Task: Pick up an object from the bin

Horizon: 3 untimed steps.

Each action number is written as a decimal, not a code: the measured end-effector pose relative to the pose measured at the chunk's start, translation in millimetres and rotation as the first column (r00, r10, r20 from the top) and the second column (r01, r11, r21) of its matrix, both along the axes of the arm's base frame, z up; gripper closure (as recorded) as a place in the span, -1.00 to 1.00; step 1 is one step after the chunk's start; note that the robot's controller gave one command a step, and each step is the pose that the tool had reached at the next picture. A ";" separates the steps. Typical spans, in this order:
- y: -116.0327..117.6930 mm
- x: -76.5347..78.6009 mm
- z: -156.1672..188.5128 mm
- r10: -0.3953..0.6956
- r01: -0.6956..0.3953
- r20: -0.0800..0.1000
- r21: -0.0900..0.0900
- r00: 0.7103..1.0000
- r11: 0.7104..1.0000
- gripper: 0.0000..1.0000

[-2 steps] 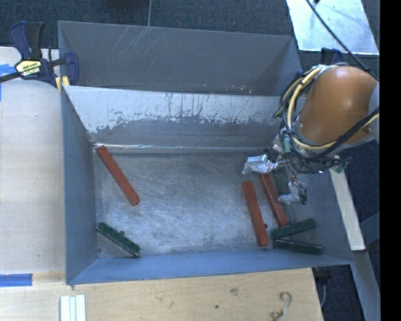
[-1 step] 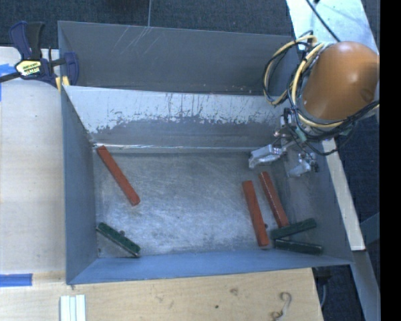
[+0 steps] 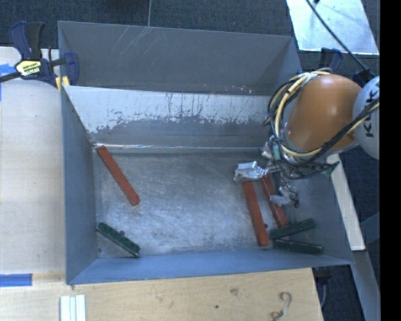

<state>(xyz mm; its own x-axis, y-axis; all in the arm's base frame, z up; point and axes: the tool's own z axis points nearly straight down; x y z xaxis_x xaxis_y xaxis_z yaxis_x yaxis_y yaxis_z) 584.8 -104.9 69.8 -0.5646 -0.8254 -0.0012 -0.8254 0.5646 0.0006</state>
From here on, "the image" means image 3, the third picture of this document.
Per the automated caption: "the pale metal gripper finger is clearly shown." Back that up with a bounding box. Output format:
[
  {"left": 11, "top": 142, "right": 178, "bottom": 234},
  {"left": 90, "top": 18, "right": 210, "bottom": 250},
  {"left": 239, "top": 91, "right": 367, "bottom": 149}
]
[
  {"left": 233, "top": 171, "right": 264, "bottom": 183},
  {"left": 236, "top": 160, "right": 265, "bottom": 174}
]

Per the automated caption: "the red-brown flat block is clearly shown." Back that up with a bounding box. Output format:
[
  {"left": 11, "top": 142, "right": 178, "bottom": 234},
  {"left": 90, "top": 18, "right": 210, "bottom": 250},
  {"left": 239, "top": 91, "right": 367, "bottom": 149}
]
[
  {"left": 241, "top": 180, "right": 271, "bottom": 248},
  {"left": 259, "top": 175, "right": 289, "bottom": 229},
  {"left": 96, "top": 144, "right": 142, "bottom": 207}
]

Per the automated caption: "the grey metal bin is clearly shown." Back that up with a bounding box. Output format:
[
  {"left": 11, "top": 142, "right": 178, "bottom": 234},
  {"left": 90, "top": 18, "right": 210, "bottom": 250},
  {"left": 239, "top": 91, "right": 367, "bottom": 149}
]
[{"left": 56, "top": 20, "right": 357, "bottom": 286}]

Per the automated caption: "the dark green flat block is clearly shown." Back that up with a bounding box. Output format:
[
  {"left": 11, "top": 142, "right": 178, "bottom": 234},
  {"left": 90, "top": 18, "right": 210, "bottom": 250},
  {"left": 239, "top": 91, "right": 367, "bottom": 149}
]
[
  {"left": 96, "top": 221, "right": 142, "bottom": 258},
  {"left": 274, "top": 239, "right": 324, "bottom": 256},
  {"left": 269, "top": 217, "right": 317, "bottom": 241}
]

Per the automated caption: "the pale wood board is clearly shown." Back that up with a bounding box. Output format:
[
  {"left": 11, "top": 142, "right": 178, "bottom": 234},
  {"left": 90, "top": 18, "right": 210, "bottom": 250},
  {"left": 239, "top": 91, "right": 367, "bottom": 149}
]
[{"left": 0, "top": 78, "right": 68, "bottom": 276}]

